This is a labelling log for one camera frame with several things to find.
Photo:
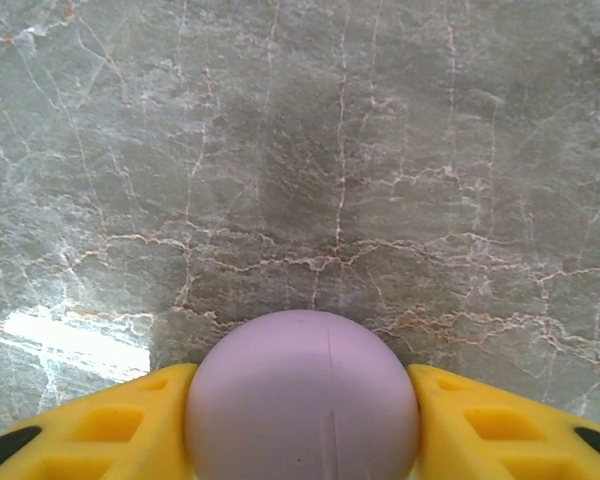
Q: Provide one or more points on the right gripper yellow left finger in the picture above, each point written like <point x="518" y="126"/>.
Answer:
<point x="105" y="435"/>

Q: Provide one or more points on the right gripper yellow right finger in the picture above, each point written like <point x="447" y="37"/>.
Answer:
<point x="505" y="435"/>

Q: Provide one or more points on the purple earbud charging case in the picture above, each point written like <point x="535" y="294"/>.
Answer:
<point x="300" y="400"/>

